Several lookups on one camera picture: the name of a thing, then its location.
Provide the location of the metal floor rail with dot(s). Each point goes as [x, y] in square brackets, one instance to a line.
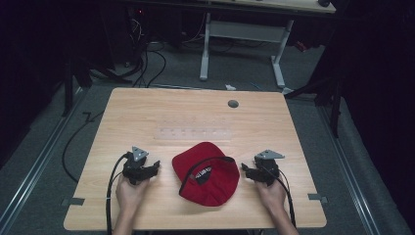
[36, 166]
[349, 169]

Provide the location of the person's right hand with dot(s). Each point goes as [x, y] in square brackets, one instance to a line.
[273, 197]

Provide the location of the desk with white metal frame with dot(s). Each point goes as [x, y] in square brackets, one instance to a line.
[244, 31]

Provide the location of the person's left hand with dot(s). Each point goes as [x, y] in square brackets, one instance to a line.
[129, 196]

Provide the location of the black metal stand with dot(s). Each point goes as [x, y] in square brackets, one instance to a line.
[68, 88]
[334, 104]

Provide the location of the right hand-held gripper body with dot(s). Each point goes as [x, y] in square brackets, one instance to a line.
[268, 171]

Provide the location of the clear plastic strip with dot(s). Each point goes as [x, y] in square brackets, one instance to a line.
[192, 133]

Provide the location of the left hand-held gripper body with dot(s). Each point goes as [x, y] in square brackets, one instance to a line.
[133, 169]

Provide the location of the red baseball cap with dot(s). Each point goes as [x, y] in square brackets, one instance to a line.
[212, 186]

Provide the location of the grey tape piece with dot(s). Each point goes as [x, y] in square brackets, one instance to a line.
[73, 201]

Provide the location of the white paper scrap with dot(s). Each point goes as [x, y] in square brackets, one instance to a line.
[230, 87]

